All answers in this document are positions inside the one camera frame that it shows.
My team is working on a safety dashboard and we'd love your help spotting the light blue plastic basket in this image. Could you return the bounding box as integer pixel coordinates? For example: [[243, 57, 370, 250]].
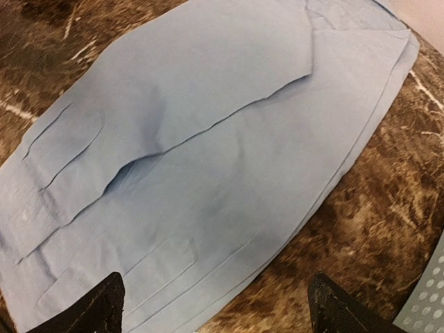
[[393, 234, 444, 333]]

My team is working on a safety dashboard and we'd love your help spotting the light blue long sleeve shirt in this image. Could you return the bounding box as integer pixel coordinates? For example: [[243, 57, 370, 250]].
[[1, 1, 419, 332]]

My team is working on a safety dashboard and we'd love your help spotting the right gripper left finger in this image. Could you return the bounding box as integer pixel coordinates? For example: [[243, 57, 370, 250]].
[[31, 272, 125, 333]]

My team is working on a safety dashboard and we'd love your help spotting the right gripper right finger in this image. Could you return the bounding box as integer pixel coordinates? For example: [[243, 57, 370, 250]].
[[307, 272, 399, 333]]

